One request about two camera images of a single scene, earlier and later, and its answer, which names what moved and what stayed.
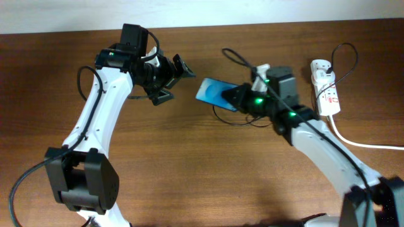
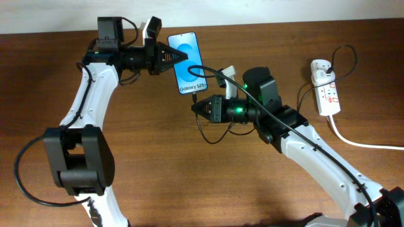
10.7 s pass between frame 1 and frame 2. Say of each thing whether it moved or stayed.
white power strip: stayed
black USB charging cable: moved
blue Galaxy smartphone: moved
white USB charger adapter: stayed
